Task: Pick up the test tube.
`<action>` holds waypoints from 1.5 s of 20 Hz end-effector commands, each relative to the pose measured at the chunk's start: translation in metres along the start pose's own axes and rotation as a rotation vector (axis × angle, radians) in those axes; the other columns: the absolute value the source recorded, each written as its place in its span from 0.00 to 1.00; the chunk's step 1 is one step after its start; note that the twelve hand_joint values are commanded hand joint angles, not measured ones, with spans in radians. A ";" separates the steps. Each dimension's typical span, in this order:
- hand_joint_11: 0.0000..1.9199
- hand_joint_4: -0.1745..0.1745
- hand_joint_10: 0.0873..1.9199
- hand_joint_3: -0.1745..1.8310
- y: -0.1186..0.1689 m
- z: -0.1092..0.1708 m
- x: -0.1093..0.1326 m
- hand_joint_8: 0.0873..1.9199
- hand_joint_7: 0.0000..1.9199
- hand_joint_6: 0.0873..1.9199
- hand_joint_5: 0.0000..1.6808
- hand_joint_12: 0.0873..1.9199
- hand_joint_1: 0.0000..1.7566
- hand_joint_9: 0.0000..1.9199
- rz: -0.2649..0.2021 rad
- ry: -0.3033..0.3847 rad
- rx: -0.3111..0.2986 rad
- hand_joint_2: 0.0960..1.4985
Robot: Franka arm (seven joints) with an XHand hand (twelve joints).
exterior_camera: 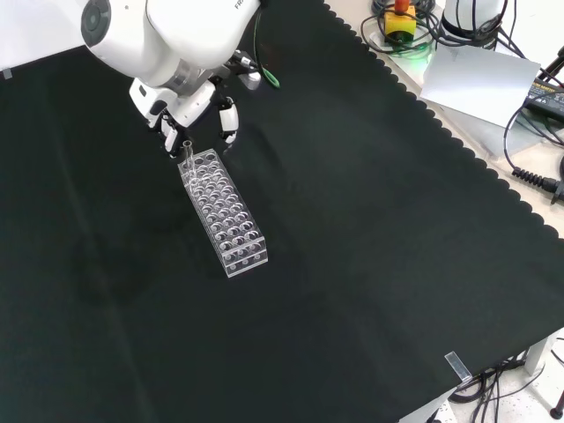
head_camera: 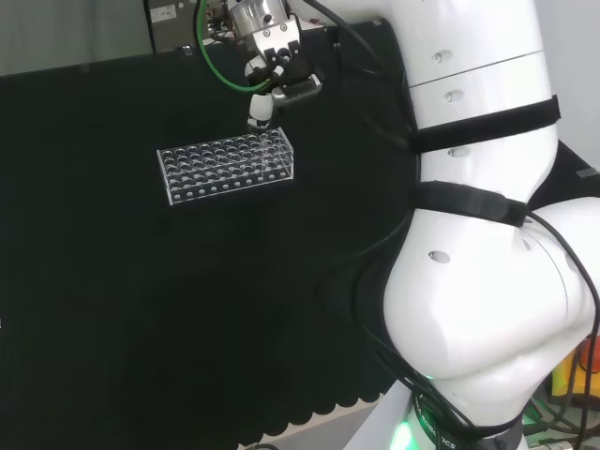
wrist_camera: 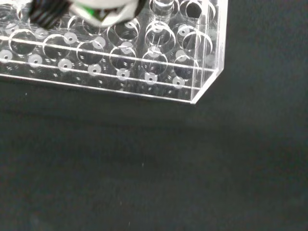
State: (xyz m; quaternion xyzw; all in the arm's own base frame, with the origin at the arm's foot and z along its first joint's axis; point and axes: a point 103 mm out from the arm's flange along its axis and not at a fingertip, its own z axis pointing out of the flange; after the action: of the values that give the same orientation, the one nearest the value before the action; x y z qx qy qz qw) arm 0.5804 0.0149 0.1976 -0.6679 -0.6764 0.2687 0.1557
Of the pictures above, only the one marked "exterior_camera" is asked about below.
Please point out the black bench cloth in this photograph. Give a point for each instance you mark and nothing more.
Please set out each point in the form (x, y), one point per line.
(352, 220)

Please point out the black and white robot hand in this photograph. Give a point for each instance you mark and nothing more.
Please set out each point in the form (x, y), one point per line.
(185, 108)

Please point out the long clear tape strip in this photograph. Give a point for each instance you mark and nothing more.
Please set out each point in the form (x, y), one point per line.
(457, 365)

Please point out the clear glass test tube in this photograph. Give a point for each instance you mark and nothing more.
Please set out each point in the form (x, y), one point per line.
(189, 154)

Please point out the yellow stop button box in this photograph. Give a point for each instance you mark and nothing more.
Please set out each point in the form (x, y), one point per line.
(400, 23)

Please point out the clear acrylic test tube rack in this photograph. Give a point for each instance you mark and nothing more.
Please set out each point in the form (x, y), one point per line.
(235, 220)

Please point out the pale board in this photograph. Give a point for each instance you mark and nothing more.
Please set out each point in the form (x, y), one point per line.
(480, 81)

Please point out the black tripod leg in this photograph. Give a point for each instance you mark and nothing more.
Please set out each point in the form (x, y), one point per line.
(554, 66)

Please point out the grey table leg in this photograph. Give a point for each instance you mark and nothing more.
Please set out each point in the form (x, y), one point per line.
(538, 357)

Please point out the black tripod foot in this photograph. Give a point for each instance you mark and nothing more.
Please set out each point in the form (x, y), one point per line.
(556, 396)

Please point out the black power adapter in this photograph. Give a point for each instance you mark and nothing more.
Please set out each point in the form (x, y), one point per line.
(546, 97)

